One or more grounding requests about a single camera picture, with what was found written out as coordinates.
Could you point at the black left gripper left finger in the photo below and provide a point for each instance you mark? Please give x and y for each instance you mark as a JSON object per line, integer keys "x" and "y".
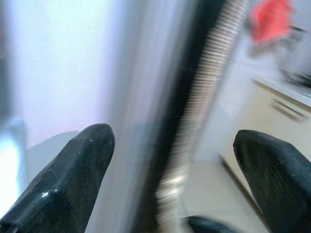
{"x": 65, "y": 184}

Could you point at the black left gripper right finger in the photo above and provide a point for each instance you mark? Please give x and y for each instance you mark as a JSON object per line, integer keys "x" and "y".
{"x": 279, "y": 182}

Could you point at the cream kitchen base cabinet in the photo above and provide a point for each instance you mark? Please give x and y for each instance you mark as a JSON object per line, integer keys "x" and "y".
{"x": 255, "y": 116}

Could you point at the black robot foot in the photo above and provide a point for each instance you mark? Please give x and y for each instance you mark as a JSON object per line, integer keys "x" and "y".
{"x": 206, "y": 225}

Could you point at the red coffee machine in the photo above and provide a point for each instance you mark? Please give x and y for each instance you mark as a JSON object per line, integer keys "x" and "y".
{"x": 269, "y": 19}

